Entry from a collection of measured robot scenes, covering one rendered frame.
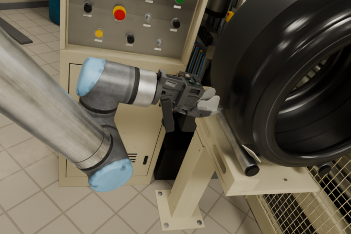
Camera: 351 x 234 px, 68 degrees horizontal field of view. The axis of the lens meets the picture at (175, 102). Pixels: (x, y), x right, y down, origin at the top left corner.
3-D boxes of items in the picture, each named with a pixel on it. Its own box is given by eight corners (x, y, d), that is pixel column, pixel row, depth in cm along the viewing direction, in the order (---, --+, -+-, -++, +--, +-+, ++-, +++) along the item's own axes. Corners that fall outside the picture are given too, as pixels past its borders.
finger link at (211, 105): (234, 102, 68) (204, 95, 65) (224, 119, 71) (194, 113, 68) (230, 95, 71) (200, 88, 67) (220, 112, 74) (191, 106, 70)
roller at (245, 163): (209, 96, 102) (220, 95, 103) (207, 105, 104) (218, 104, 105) (247, 168, 75) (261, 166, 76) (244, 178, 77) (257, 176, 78)
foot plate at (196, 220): (154, 190, 170) (155, 188, 168) (192, 189, 178) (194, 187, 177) (161, 231, 149) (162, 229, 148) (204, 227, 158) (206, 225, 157)
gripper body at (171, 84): (208, 91, 63) (162, 81, 59) (194, 118, 68) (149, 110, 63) (199, 74, 69) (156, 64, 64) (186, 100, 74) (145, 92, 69)
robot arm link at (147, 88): (130, 112, 61) (127, 89, 68) (150, 115, 63) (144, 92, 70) (141, 80, 57) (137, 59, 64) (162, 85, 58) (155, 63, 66)
